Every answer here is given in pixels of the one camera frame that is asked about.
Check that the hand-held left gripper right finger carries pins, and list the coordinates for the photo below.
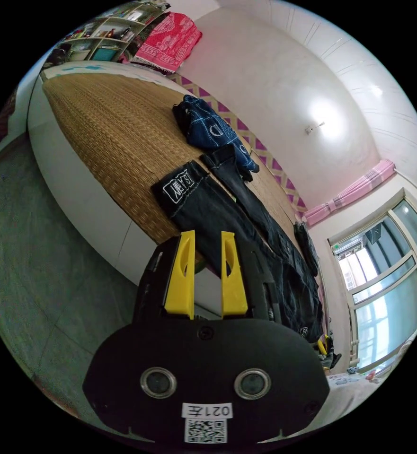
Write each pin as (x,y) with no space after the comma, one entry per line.
(234,283)

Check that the bed with woven mat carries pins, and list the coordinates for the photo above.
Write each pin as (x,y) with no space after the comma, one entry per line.
(116,124)

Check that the pink curtain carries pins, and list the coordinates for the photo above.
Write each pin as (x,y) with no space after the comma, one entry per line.
(350,193)

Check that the red patterned blanket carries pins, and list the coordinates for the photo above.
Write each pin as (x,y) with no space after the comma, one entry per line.
(167,40)

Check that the window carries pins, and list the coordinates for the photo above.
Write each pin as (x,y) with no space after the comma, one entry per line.
(385,283)

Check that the black jeans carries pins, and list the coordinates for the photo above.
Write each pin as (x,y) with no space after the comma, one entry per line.
(229,220)

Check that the dark garment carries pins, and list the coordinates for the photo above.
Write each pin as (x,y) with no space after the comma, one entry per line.
(307,246)

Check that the shelf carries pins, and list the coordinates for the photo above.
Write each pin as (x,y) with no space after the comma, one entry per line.
(101,33)

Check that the pile of clothes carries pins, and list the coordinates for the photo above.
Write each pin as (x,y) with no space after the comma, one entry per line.
(212,131)

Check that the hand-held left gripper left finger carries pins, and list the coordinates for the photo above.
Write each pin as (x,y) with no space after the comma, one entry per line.
(180,280)

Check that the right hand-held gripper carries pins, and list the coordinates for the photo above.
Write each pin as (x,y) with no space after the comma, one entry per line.
(333,353)

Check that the ceiling lamp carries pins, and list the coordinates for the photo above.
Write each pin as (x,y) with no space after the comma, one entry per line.
(314,127)

